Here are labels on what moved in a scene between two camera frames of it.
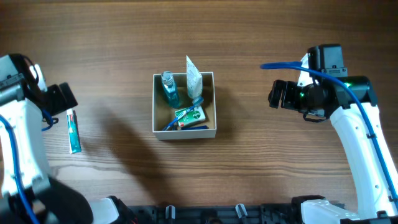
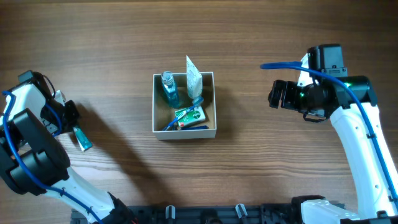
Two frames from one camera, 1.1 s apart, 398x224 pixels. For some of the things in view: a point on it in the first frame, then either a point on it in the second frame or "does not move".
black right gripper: (288, 94) does not move
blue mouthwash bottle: (170, 88) does not move
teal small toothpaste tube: (74, 142) -> (84, 143)
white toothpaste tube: (194, 81) does not move
